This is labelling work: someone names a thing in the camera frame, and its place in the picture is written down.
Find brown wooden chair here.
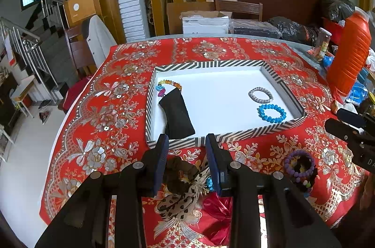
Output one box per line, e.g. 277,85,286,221
65,26,98,76

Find silver chain bracelet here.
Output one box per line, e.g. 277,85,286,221
248,87,274,104

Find striped white tray box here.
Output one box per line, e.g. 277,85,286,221
146,60,307,149

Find purple bead bracelet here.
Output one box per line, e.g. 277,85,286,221
284,150,317,178

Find black cloth pouch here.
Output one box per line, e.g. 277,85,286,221
158,89,196,138

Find red plastic basin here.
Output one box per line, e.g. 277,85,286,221
322,17,347,38

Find blue plastic packets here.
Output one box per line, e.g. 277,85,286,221
348,81,368,104

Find dark wrapped package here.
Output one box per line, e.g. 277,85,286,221
229,19,282,38

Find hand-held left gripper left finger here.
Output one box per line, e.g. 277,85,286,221
34,134,170,248

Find black plastic bag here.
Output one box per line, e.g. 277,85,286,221
268,17,320,46
319,0,356,22

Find small white table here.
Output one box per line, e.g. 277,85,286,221
10,75,36,119

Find red floral tablecloth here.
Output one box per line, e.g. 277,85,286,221
39,37,370,248

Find red shiny scrunchie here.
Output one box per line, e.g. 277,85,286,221
202,195,235,247

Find white cardboard box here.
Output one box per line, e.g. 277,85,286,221
180,11,233,35

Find brown scrunchie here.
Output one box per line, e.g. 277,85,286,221
162,156,203,196

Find glass jar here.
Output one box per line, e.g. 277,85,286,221
313,27,331,59

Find amber bead bracelet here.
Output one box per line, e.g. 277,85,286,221
157,79,183,92

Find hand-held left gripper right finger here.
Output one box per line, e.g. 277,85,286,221
205,134,343,248

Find orange plastic bottle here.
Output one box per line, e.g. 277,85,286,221
326,6,372,98

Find white board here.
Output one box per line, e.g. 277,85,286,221
82,15,118,67

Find metal stair railing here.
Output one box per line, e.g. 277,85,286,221
0,0,71,108

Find black bead bracelet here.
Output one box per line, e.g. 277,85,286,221
290,155,319,197

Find leopard print scrunchie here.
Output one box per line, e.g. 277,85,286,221
157,175,203,222

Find turquoise bead bracelet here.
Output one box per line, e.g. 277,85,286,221
202,176,216,193

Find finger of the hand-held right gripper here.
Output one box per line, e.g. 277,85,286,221
336,108,367,128
324,118,375,149

